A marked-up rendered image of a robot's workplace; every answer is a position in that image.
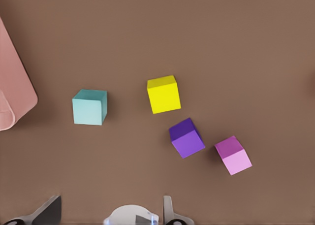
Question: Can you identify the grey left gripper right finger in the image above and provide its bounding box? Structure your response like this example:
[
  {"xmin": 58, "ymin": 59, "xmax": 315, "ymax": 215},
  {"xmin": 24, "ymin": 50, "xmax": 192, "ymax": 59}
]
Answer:
[{"xmin": 162, "ymin": 195, "xmax": 195, "ymax": 225}]

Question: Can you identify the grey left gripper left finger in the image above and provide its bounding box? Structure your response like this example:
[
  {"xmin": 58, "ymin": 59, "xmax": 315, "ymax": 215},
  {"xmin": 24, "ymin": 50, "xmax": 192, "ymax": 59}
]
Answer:
[{"xmin": 1, "ymin": 194, "xmax": 62, "ymax": 225}]

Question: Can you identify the dark purple cube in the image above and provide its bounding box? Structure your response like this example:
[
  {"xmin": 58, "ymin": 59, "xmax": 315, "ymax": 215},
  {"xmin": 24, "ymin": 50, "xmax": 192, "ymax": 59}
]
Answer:
[{"xmin": 168, "ymin": 117, "xmax": 206, "ymax": 160}]

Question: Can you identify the pink-violet cube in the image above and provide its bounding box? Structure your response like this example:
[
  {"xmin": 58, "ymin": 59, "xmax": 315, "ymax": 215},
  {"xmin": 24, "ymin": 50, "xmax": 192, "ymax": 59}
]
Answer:
[{"xmin": 214, "ymin": 135, "xmax": 253, "ymax": 176}]

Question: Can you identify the light blue cube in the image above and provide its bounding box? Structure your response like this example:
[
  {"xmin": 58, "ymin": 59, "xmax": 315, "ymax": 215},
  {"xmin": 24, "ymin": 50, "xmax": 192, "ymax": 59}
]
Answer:
[{"xmin": 71, "ymin": 89, "xmax": 108, "ymax": 126}]

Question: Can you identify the yellow cube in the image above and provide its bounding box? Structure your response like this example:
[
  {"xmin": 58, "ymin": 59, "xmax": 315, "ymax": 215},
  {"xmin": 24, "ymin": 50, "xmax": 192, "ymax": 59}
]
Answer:
[{"xmin": 147, "ymin": 75, "xmax": 182, "ymax": 115}]

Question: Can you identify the pink tray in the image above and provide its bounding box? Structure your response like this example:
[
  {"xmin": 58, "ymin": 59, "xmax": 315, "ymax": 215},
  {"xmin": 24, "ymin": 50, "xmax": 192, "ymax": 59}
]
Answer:
[{"xmin": 0, "ymin": 17, "xmax": 39, "ymax": 131}]

